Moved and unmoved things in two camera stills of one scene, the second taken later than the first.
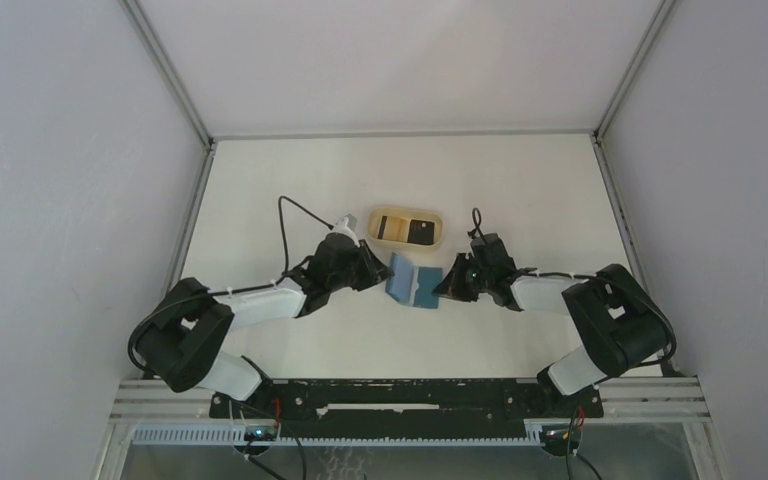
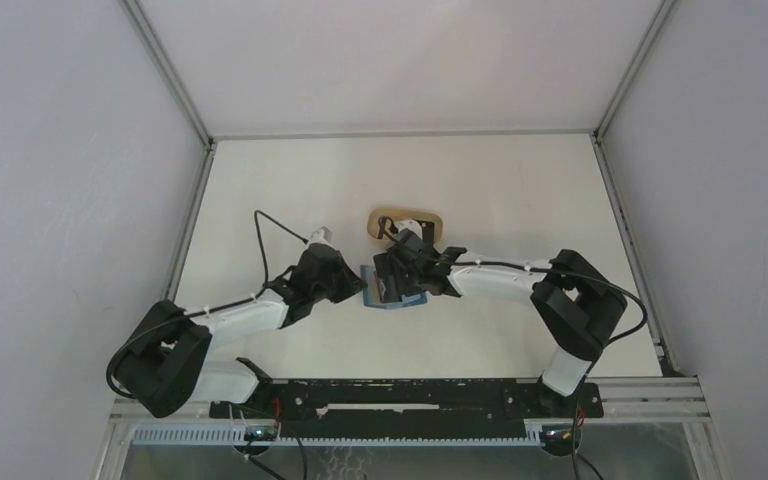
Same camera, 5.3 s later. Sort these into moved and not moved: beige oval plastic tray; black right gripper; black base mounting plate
Moved: black right gripper
Not moved: black base mounting plate; beige oval plastic tray
